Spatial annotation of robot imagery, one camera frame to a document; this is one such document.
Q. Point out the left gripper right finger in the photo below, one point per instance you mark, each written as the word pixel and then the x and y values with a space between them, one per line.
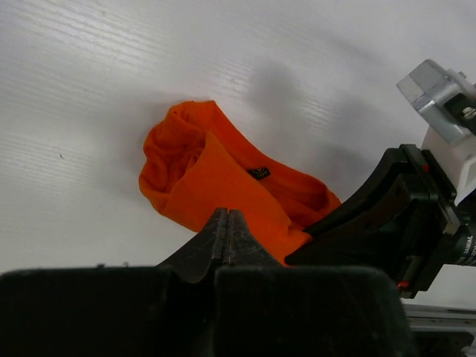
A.
pixel 329 311

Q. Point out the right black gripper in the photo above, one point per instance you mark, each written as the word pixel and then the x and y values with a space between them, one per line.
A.
pixel 366 229

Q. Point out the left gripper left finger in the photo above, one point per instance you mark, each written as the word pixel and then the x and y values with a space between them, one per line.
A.
pixel 113 311

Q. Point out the orange t-shirt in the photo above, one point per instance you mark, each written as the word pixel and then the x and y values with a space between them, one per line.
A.
pixel 198 161

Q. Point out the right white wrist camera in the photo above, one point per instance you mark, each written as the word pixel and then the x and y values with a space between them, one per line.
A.
pixel 445 99

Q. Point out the aluminium mounting rail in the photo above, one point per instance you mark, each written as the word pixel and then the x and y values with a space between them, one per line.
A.
pixel 440 319

